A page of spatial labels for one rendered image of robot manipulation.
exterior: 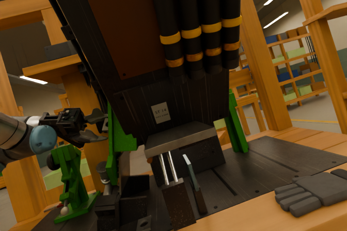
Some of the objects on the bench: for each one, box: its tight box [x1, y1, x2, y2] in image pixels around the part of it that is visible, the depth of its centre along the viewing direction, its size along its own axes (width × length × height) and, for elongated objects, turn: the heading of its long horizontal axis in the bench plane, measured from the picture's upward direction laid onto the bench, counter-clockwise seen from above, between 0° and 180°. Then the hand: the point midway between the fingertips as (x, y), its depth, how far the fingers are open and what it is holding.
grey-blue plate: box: [183, 154, 208, 215], centre depth 51 cm, size 10×2×14 cm, turn 97°
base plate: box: [30, 136, 347, 231], centre depth 66 cm, size 42×110×2 cm, turn 7°
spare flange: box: [136, 215, 152, 231], centre depth 49 cm, size 6×4×1 cm
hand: (108, 127), depth 63 cm, fingers open, 9 cm apart
